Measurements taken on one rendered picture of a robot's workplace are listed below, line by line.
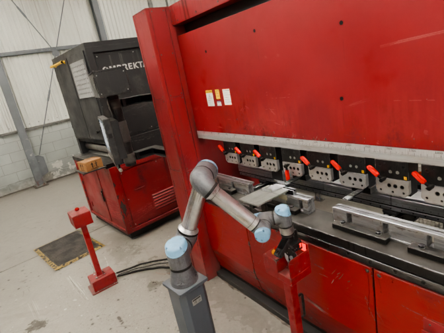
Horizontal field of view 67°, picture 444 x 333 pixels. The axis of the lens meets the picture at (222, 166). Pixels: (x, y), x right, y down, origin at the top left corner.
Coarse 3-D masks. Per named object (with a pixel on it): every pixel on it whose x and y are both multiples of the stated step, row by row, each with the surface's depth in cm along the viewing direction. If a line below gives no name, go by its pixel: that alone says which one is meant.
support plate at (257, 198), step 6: (252, 192) 220; (258, 192) 218; (264, 192) 216; (276, 192) 213; (282, 192) 211; (240, 198) 214; (246, 198) 212; (252, 198) 210; (258, 198) 209; (264, 198) 207; (270, 198) 205; (252, 204) 203; (258, 204) 200
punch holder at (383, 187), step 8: (376, 160) 154; (384, 160) 151; (376, 168) 156; (384, 168) 152; (392, 168) 149; (400, 168) 146; (408, 168) 143; (416, 168) 148; (384, 176) 154; (392, 176) 150; (400, 176) 147; (408, 176) 144; (376, 184) 158; (384, 184) 155; (392, 184) 151; (400, 184) 148; (408, 184) 145; (416, 184) 150; (384, 192) 156; (392, 192) 153; (400, 192) 149; (408, 192) 146
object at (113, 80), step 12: (96, 72) 245; (108, 72) 248; (120, 72) 251; (96, 84) 246; (108, 84) 249; (120, 84) 253; (96, 96) 272; (108, 96) 289; (120, 108) 295; (120, 120) 296; (132, 156) 305
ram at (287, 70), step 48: (288, 0) 166; (336, 0) 146; (384, 0) 130; (432, 0) 118; (192, 48) 245; (240, 48) 204; (288, 48) 175; (336, 48) 153; (384, 48) 136; (432, 48) 122; (192, 96) 266; (240, 96) 218; (288, 96) 185; (336, 96) 161; (384, 96) 142; (432, 96) 127; (288, 144) 197; (384, 144) 149; (432, 144) 133
